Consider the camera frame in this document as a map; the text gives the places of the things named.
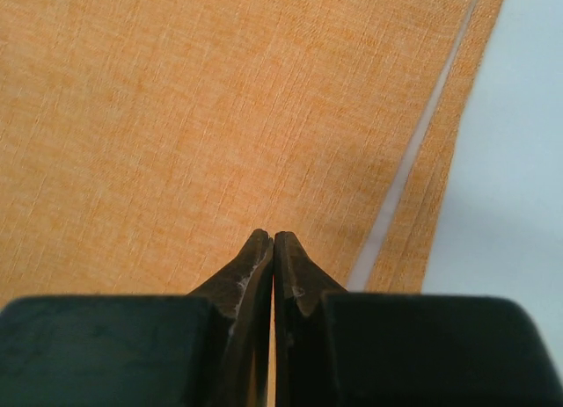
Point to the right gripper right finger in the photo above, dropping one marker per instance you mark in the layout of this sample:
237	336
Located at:
336	348

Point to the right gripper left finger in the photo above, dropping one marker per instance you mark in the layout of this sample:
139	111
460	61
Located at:
206	348

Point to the orange cloth napkin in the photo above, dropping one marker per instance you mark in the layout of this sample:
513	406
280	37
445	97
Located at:
142	141

